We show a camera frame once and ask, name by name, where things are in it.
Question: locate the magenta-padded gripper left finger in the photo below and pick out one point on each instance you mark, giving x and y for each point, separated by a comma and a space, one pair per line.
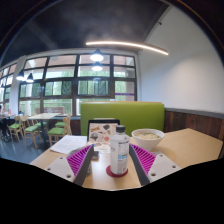
60, 167

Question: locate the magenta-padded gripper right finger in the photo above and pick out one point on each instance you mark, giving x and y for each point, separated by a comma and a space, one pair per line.
164, 166

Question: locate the clear plastic drink bottle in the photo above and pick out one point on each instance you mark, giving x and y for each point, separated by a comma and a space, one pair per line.
119, 153

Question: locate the white printed paper sheet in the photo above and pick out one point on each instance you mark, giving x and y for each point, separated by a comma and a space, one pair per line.
68, 144

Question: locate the white ceramic bowl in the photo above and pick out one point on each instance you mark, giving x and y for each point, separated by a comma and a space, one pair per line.
147, 141

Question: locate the wooden chairs with green seats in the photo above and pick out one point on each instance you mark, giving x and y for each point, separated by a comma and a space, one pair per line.
56, 130

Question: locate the flat round red coaster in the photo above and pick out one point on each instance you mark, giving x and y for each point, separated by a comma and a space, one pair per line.
109, 172

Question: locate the light wooden dining table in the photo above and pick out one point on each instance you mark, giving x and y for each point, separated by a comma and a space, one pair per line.
43, 116

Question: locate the black sticker-covered laptop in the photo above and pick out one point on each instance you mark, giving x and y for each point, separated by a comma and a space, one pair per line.
101, 131

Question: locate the green upholstered booth bench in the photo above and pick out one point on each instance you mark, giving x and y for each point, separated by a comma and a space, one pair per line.
133, 113

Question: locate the person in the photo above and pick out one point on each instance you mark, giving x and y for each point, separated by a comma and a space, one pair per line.
3, 126

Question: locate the hanging pendant ceiling lamps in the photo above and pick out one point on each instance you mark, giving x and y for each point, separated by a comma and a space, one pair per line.
97, 56

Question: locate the curved linear ceiling light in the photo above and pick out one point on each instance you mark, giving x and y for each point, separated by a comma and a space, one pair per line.
133, 45

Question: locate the large dark-framed window wall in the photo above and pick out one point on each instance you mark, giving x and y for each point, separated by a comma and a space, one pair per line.
60, 72

